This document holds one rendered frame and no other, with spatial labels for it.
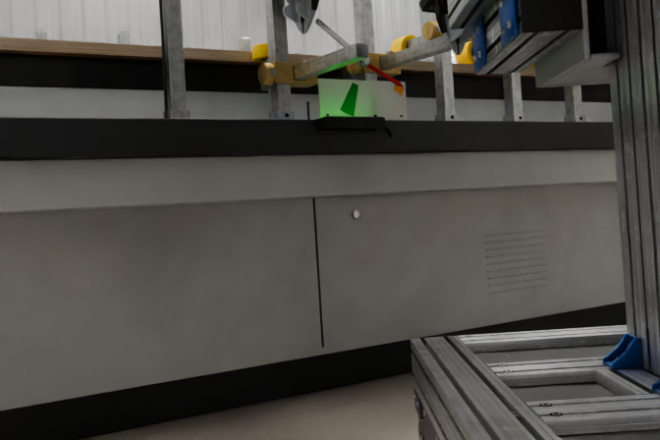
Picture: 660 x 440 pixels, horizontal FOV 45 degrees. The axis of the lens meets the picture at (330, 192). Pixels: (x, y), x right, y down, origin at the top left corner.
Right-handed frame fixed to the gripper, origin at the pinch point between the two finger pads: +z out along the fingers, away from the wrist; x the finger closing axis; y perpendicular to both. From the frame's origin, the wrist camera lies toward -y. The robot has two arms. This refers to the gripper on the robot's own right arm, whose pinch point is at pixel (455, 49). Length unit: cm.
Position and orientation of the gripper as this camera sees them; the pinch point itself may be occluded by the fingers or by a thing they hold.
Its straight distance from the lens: 181.6
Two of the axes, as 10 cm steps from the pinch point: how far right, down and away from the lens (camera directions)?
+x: 8.5, -0.4, 5.3
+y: 5.2, -0.7, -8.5
